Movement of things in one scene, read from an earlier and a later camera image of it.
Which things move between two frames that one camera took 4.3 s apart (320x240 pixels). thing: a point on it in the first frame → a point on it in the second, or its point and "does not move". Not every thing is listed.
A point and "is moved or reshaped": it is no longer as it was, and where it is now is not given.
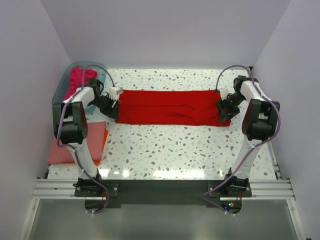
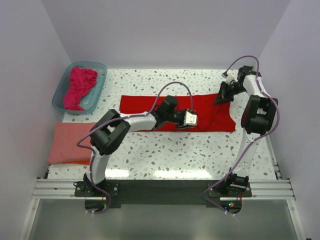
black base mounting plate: (226, 193) does not move
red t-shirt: (179, 107) is moved or reshaped
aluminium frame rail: (259, 189) does not move
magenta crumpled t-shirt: (76, 80) does not move
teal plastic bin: (59, 93) does not move
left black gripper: (110, 106) → (182, 118)
